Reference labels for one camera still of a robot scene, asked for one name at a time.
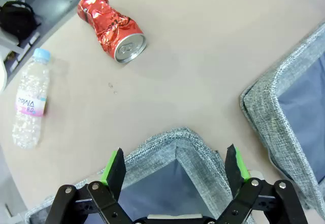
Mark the black backpack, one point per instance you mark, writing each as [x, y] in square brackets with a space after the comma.
[17, 20]

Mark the crushed red soda can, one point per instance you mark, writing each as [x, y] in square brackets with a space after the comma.
[109, 23]

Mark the clear water bottle pink label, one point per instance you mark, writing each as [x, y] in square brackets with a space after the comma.
[30, 89]

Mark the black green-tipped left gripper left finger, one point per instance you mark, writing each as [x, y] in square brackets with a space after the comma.
[114, 178]

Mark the grey fabric basket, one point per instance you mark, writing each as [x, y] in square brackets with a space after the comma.
[162, 147]
[266, 102]

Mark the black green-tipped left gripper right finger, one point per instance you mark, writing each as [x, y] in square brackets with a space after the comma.
[234, 173]

